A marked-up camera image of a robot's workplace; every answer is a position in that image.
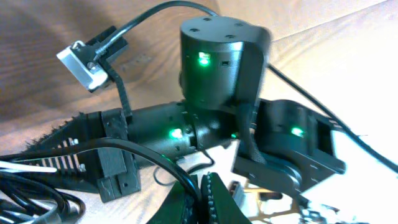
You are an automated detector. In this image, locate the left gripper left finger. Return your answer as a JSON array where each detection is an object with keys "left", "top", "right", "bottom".
[{"left": 147, "top": 182, "right": 193, "bottom": 224}]

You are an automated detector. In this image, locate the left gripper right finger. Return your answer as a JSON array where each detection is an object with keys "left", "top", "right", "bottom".
[{"left": 200, "top": 172, "right": 251, "bottom": 224}]

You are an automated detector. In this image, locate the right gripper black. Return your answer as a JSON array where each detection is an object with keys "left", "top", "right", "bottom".
[{"left": 12, "top": 108, "right": 141, "bottom": 203}]

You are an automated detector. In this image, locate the black USB cable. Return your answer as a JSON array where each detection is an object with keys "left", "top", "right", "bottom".
[{"left": 0, "top": 137, "right": 203, "bottom": 224}]

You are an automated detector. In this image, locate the white USB cable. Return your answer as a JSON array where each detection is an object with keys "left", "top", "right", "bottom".
[{"left": 0, "top": 160, "right": 58, "bottom": 174}]

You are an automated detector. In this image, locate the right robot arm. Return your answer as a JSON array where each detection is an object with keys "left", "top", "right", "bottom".
[{"left": 7, "top": 16, "right": 348, "bottom": 223}]

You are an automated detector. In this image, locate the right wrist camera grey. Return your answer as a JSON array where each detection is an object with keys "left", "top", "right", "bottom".
[{"left": 56, "top": 40, "right": 110, "bottom": 93}]

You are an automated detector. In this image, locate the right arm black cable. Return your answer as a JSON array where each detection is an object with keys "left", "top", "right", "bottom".
[{"left": 95, "top": 0, "right": 398, "bottom": 175}]

